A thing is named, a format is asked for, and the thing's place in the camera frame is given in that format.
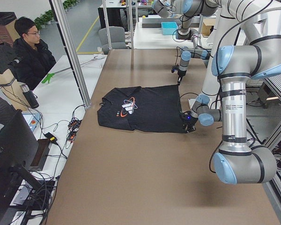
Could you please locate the blue plastic bin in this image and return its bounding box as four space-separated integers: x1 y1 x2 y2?
161 22 178 36

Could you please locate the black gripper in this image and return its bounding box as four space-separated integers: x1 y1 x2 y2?
179 112 198 133
171 66 185 85

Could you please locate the aluminium frame post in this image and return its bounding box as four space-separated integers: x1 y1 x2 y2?
49 0 91 108

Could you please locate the black power adapter yellow label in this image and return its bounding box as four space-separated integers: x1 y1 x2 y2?
44 132 58 144

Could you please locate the black Huawei monitor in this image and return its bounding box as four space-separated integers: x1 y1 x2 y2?
0 110 42 221

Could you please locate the red black power strip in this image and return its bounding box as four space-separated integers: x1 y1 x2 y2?
67 117 82 143

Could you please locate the grey office chair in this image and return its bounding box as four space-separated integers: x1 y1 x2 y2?
98 26 127 55

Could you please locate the black printed t-shirt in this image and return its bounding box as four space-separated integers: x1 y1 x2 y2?
97 85 185 133

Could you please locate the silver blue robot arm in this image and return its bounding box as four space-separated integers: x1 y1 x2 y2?
176 0 281 90
180 35 281 185

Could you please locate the metal reacher grabber tool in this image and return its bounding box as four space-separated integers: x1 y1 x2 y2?
41 55 105 84

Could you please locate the blue teach pendant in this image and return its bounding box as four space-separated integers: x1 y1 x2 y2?
22 112 40 132

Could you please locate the black water bottle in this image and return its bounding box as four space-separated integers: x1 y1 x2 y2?
20 83 39 109

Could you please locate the seated man in black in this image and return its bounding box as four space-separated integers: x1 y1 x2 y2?
13 17 56 90

